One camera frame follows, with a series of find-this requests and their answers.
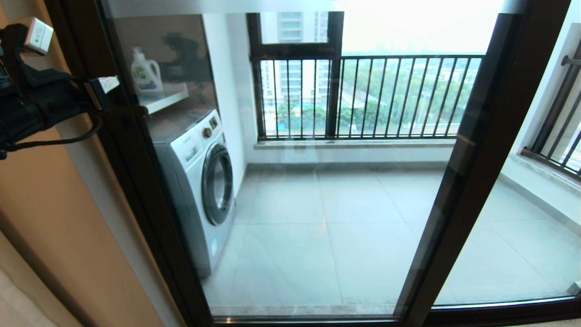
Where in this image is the black balcony window frame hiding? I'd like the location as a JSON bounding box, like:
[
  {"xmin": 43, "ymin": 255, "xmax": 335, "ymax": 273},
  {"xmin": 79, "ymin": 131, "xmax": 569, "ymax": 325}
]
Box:
[{"xmin": 246, "ymin": 12, "xmax": 344, "ymax": 139}]

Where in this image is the white front-load washing machine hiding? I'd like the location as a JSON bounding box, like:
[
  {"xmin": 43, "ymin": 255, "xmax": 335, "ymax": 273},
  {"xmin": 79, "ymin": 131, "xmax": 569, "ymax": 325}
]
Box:
[{"xmin": 148, "ymin": 107, "xmax": 236, "ymax": 278}]

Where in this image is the short grey stone sill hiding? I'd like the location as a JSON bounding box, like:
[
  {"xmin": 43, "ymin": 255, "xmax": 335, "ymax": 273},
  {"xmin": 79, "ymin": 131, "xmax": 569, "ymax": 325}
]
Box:
[{"xmin": 508, "ymin": 154, "xmax": 581, "ymax": 200}]

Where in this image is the long black balcony railing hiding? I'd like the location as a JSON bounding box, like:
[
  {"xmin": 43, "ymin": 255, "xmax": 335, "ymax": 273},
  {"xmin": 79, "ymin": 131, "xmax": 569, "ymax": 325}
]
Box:
[{"xmin": 252, "ymin": 54, "xmax": 485, "ymax": 140}]

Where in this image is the dark brown fixed glass door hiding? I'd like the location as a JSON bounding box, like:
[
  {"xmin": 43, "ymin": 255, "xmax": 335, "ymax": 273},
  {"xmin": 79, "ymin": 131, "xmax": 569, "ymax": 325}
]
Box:
[{"xmin": 394, "ymin": 13, "xmax": 581, "ymax": 318}]

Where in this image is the dark-framed sliding glass door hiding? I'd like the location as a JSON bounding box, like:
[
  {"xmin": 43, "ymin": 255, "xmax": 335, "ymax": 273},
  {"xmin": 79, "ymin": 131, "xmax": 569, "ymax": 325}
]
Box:
[{"xmin": 43, "ymin": 0, "xmax": 581, "ymax": 327}]

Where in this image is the white wall shelf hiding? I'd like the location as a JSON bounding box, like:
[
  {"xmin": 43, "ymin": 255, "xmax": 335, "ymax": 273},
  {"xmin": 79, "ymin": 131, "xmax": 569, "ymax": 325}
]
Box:
[{"xmin": 138, "ymin": 83, "xmax": 190, "ymax": 115}]

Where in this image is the dark brown niche panel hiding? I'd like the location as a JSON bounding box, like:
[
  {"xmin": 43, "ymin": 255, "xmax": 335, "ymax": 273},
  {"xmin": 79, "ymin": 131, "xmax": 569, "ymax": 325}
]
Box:
[{"xmin": 113, "ymin": 15, "xmax": 218, "ymax": 114}]

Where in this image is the black curved handle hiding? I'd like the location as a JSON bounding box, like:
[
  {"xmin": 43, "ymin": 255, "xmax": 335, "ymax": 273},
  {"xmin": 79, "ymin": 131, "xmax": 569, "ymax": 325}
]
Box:
[{"xmin": 109, "ymin": 104, "xmax": 150, "ymax": 119}]

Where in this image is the white detergent bottle green label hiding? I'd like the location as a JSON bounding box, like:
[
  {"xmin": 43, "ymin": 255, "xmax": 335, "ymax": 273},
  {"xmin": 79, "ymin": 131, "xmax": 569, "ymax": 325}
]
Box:
[{"xmin": 131, "ymin": 47, "xmax": 164, "ymax": 95}]

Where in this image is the long grey stone sill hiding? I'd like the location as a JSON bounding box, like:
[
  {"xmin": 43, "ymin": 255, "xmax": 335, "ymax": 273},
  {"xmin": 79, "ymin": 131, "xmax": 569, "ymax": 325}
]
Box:
[{"xmin": 254, "ymin": 139, "xmax": 457, "ymax": 150}]

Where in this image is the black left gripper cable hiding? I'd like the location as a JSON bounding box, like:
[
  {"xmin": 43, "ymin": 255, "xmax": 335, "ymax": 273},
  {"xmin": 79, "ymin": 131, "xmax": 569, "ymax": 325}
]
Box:
[{"xmin": 0, "ymin": 114, "xmax": 103, "ymax": 159}]

